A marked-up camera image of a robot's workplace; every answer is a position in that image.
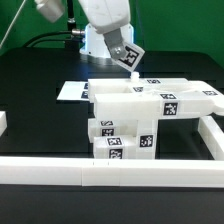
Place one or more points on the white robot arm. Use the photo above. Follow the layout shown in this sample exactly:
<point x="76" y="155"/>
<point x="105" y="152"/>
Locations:
<point x="106" y="16"/>

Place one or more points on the white fence left wall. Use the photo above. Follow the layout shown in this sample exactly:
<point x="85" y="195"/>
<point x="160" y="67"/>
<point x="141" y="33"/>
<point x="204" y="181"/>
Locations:
<point x="3" y="122"/>

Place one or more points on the white fence front wall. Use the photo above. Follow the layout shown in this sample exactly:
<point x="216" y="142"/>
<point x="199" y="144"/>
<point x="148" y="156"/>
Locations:
<point x="111" y="172"/>

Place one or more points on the white chair backrest frame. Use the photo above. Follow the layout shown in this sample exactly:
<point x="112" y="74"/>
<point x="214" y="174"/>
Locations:
<point x="153" y="98"/>

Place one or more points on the white fence right wall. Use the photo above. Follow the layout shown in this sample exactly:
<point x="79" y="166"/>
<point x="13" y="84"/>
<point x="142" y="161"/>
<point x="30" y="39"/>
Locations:
<point x="213" y="137"/>

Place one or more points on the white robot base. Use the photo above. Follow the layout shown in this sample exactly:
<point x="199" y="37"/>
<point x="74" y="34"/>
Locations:
<point x="95" y="49"/>

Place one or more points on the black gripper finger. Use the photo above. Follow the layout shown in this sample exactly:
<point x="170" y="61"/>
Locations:
<point x="114" y="43"/>

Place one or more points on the white marker base plate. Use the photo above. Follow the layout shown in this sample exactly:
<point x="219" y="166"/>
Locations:
<point x="74" y="91"/>

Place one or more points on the white fence wall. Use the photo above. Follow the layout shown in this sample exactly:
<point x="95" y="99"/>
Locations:
<point x="213" y="137"/>
<point x="111" y="172"/>
<point x="3" y="122"/>

